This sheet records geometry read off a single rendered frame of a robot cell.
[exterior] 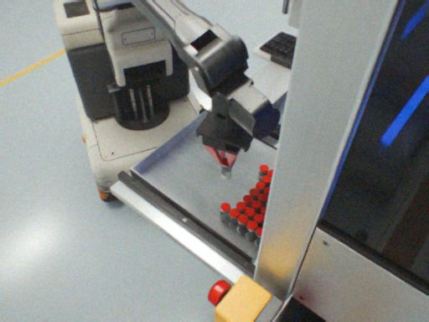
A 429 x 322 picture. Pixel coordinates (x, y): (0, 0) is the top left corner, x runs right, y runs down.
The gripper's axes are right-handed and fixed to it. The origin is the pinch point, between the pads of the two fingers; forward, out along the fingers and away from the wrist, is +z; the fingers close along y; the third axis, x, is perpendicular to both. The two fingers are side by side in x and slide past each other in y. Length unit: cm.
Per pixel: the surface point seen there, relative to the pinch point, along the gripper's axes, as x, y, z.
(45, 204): 18, -106, 98
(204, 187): -0.1, -5.4, 11.0
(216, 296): -26.7, 10.0, -1.5
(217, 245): -13.1, 3.9, 9.4
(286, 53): 69, -7, 16
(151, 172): -1.3, -18.6, 10.8
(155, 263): 14, -39, 99
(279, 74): 49, -4, 11
